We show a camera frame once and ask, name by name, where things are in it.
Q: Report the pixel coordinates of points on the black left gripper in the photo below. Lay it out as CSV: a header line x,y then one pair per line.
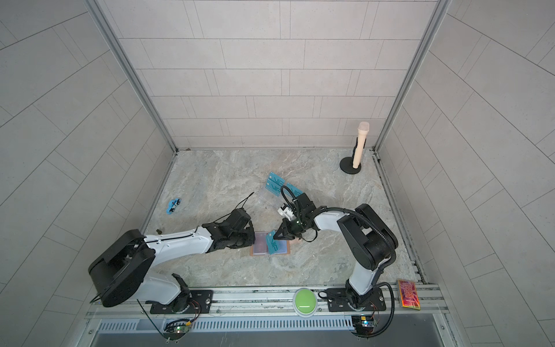
x,y
250,230

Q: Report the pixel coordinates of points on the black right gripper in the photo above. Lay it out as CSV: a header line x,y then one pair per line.
x,y
284,227

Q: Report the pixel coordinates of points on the tan leather card holder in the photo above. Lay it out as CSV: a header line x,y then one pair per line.
x,y
267,253

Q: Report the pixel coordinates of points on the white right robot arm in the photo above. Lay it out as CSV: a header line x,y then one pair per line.
x,y
370,240

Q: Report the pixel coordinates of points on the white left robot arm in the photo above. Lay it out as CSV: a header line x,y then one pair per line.
x,y
123,271

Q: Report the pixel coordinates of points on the clear acrylic card stand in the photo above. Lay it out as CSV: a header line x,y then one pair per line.
x,y
272,200

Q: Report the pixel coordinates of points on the red patterned card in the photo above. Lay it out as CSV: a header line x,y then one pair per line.
x,y
408,294

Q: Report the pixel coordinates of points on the blue toy car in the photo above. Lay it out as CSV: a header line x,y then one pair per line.
x,y
173,204

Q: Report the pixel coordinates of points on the green push button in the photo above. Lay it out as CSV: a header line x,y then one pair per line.
x,y
305,302

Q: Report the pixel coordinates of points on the beige microphone on black stand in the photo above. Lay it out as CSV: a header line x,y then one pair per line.
x,y
352,165

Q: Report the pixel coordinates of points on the left circuit board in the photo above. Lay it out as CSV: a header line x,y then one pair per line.
x,y
175,330

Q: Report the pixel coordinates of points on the circuit board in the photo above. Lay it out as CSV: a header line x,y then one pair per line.
x,y
363,325
175,330

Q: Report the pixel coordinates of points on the right circuit board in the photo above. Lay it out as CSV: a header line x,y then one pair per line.
x,y
363,325

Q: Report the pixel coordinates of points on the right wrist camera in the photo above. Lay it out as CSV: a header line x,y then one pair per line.
x,y
286,212

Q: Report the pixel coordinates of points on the aluminium rail base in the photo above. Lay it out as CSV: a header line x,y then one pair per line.
x,y
259,309

